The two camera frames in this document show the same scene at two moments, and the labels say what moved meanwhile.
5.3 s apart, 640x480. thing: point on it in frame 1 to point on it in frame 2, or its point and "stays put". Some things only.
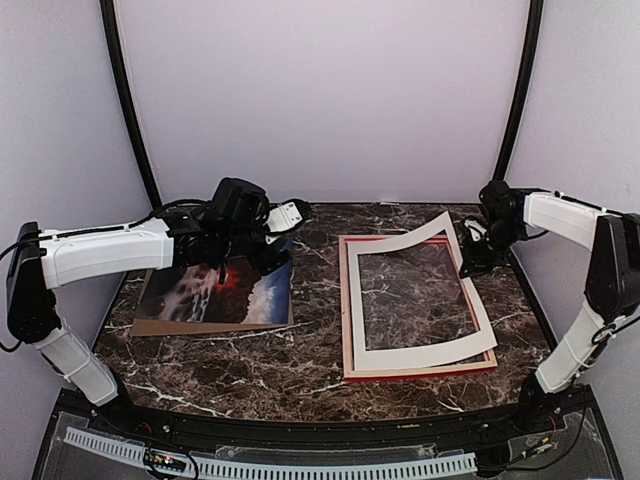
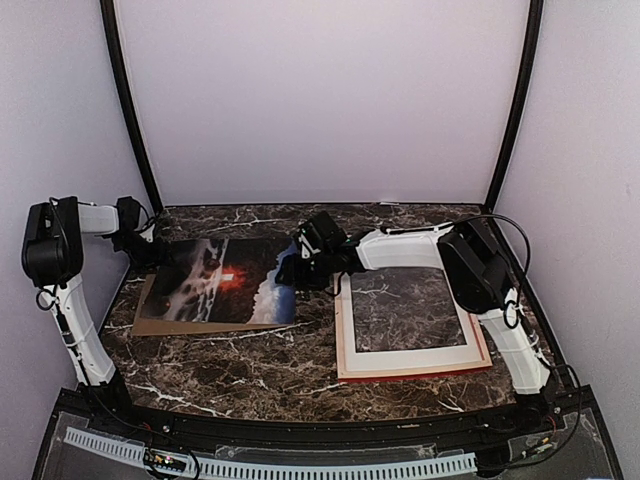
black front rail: (523, 417) stays put
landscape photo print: (193, 293) stays put
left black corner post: (112, 43) stays put
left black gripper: (271, 260) to (161, 256)
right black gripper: (473, 262) to (293, 272)
